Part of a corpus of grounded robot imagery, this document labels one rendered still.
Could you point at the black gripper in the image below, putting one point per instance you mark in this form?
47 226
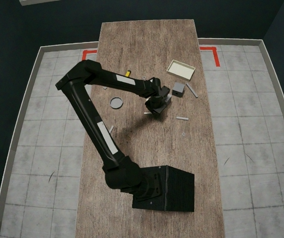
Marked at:
154 107

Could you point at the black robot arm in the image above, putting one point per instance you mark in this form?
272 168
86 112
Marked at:
120 172

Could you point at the beige open rectangular tray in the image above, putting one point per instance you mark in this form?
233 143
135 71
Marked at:
180 70

